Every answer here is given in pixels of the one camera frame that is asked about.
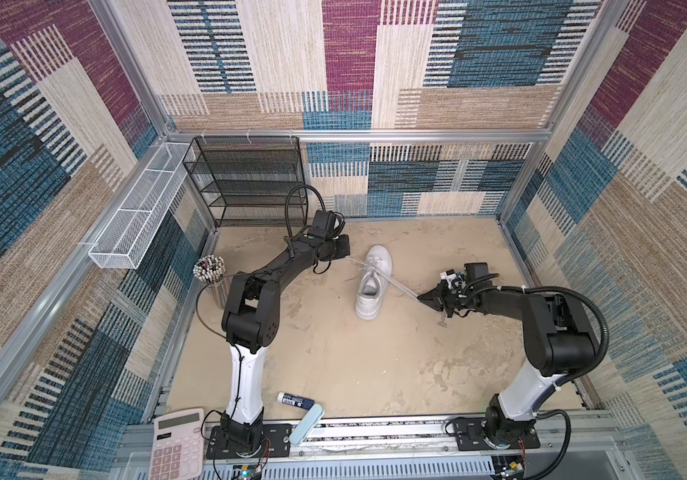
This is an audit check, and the white leather sneaker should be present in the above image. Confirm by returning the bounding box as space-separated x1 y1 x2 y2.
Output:
347 245 419 321

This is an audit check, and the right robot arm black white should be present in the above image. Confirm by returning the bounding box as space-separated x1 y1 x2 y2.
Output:
417 262 609 449

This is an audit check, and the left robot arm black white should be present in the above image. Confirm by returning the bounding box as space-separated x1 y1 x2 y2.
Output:
219 209 351 454

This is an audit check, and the cup of coloured pencils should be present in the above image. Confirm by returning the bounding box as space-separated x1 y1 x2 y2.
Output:
192 254 230 309

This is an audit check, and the blue white glue stick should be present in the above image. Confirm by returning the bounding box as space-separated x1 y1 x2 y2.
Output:
277 392 315 410

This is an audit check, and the light blue eraser block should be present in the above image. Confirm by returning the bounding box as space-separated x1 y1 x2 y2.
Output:
288 404 324 446

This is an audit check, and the pink desk calculator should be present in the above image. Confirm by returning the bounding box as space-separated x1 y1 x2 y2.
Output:
148 408 205 480

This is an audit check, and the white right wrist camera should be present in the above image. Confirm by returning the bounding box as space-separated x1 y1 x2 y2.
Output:
441 269 465 288

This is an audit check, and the black wire mesh shelf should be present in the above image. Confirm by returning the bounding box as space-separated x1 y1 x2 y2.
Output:
182 136 308 227

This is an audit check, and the thin black left cable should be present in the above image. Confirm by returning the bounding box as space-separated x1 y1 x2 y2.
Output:
194 281 248 480

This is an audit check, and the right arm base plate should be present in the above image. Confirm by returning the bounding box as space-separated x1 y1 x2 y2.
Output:
445 416 541 451

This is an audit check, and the black corrugated right cable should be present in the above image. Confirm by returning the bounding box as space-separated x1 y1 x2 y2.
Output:
498 285 611 480

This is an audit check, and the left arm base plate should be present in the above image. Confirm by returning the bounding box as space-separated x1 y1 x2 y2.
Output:
205 423 292 460

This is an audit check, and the white wire mesh basket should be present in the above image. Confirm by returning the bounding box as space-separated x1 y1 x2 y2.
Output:
88 143 188 270

